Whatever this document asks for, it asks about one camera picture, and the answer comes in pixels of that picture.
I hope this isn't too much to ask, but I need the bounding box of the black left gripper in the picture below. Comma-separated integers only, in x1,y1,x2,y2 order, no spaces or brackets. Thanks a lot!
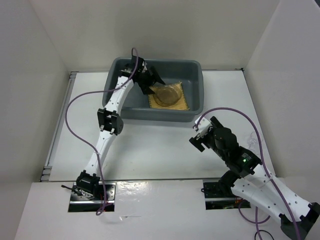
135,65,164,95

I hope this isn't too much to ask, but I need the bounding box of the clear glass oval dish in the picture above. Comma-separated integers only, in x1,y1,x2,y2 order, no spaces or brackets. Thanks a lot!
148,83,182,108
156,87,182,106

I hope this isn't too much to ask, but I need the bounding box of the bamboo woven mat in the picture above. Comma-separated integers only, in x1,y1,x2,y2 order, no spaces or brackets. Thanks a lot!
148,82,190,111

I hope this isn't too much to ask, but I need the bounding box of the clear plastic cup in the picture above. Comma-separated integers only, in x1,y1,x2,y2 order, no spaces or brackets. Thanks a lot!
246,131,260,153

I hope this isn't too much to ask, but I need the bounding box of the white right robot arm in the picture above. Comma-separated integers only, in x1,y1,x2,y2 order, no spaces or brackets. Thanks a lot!
189,117,320,240

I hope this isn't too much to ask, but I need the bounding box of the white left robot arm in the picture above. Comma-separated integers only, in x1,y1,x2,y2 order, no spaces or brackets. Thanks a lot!
76,55,165,200

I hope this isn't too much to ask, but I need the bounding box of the grey plastic bin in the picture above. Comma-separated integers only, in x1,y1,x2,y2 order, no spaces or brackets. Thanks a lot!
102,56,205,123

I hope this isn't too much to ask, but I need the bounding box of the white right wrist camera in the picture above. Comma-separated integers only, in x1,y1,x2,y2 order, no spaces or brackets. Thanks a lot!
192,116,212,137

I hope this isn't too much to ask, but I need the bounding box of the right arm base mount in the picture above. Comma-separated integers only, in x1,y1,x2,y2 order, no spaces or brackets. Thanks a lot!
201,179,251,210

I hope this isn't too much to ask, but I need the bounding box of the black cable loop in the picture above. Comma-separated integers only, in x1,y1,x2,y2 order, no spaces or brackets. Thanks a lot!
254,229,276,240

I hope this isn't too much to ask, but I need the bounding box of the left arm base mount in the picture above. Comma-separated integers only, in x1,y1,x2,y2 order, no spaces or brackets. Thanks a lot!
61,181,118,213

